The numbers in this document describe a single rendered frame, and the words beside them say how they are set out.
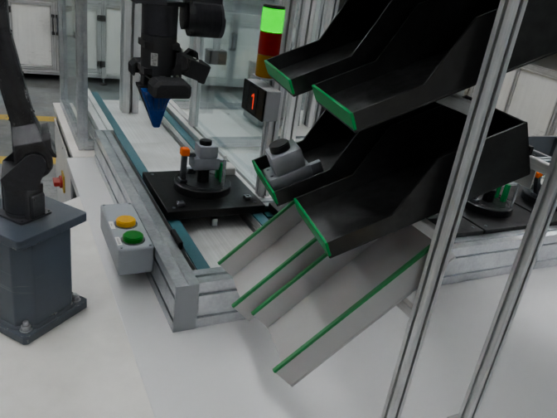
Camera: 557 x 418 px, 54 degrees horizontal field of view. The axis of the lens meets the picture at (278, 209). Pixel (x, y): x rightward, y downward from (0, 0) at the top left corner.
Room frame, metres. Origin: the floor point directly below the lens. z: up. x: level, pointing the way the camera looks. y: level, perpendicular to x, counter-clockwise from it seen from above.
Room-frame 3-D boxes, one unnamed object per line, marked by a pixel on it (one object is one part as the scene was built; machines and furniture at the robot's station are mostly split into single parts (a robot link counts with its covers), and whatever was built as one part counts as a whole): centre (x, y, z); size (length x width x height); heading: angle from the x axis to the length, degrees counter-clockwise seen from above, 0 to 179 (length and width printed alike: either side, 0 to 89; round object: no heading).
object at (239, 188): (1.25, 0.20, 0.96); 0.24 x 0.24 x 0.02; 29
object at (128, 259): (1.02, 0.31, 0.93); 0.21 x 0.07 x 0.06; 29
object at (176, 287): (1.21, 0.35, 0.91); 0.89 x 0.06 x 0.11; 29
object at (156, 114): (0.89, 0.22, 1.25); 0.06 x 0.04 x 0.07; 119
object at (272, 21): (1.27, 0.07, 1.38); 0.05 x 0.05 x 0.05
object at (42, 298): (0.82, 0.43, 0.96); 0.15 x 0.15 x 0.20; 67
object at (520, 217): (1.41, -0.57, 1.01); 0.24 x 0.24 x 0.13; 29
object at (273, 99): (1.27, 0.07, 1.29); 0.12 x 0.05 x 0.25; 29
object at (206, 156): (1.25, 0.19, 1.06); 0.08 x 0.04 x 0.07; 119
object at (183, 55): (0.94, 0.19, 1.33); 0.07 x 0.07 x 0.06; 26
